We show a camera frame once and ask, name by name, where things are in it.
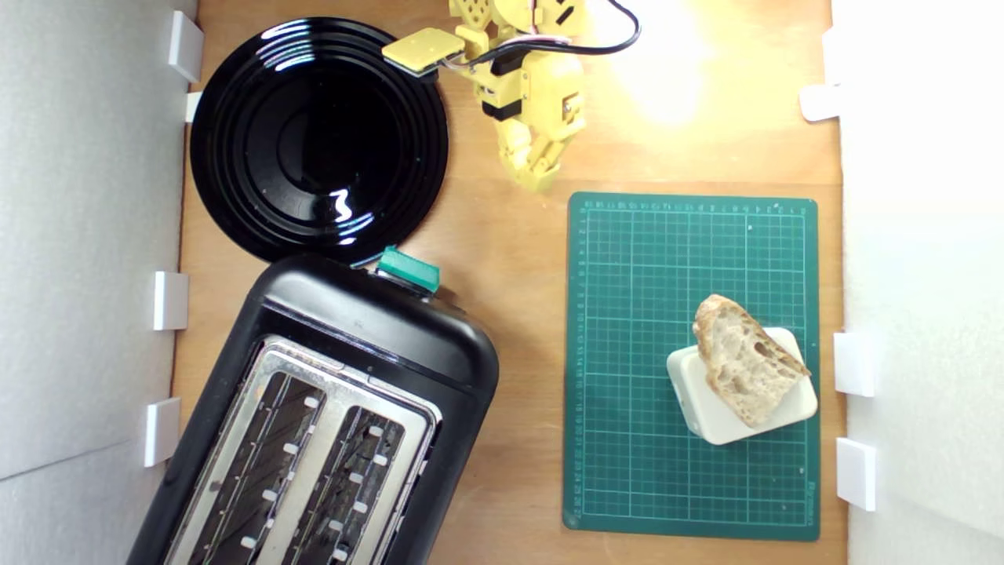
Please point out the brown bread slice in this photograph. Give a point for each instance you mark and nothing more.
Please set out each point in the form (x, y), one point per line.
(745, 369)

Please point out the green toaster lever knob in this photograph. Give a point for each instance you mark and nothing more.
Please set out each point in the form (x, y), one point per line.
(408, 268)

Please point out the black two-slot toaster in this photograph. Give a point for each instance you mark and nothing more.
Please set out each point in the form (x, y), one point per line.
(369, 329)

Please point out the black round plate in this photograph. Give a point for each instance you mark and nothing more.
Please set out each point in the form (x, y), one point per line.
(314, 141)

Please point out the green cutting mat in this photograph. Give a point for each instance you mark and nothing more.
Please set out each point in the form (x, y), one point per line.
(635, 353)

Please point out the white rounded block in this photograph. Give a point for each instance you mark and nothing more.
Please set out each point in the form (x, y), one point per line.
(706, 416)

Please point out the yellow wrist camera box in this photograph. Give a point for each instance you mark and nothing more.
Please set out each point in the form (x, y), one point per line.
(423, 49)

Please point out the white wall clip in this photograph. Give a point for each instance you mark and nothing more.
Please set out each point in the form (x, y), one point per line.
(853, 363)
(170, 300)
(820, 102)
(186, 45)
(856, 473)
(161, 430)
(193, 106)

